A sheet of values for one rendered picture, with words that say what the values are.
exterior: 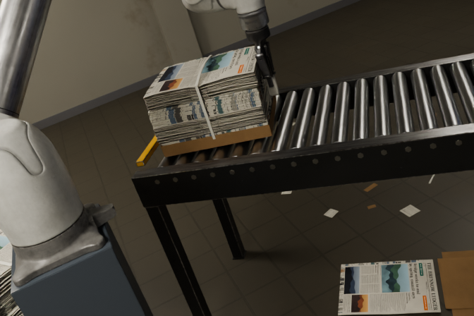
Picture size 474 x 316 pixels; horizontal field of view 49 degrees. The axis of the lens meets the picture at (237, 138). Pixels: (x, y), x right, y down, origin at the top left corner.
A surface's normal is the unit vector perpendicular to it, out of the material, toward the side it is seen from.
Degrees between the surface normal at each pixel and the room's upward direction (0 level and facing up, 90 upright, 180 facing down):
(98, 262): 90
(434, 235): 0
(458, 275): 0
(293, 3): 90
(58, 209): 92
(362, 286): 1
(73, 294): 90
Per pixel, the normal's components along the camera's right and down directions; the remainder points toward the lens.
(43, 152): 0.85, -0.38
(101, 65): 0.36, 0.32
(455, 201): -0.28, -0.86
